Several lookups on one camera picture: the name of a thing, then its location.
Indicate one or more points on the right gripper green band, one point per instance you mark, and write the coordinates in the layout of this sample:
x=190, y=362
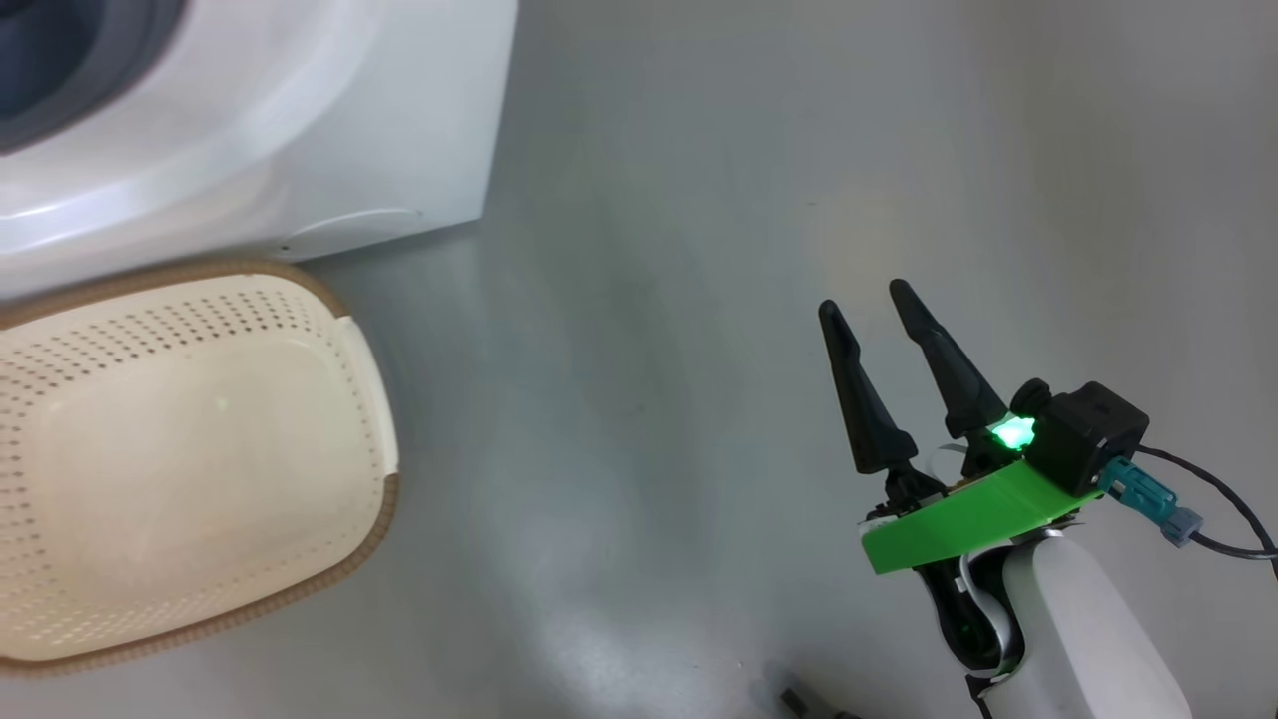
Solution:
x=958, y=524

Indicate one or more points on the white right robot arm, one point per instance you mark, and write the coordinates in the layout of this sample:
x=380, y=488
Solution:
x=1078, y=629

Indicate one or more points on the white front-load washing machine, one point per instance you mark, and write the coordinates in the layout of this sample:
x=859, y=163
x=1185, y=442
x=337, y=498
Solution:
x=349, y=120

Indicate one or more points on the cream perforated laundry basket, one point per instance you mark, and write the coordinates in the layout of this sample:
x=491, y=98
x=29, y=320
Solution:
x=200, y=449

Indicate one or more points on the grey rubber door seal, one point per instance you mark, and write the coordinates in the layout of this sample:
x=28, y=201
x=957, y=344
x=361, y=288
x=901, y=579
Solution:
x=140, y=60

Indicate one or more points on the round white filter cover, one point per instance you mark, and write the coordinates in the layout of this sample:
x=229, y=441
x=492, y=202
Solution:
x=349, y=232

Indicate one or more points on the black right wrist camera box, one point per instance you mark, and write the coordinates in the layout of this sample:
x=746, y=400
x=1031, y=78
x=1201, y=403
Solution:
x=1088, y=434

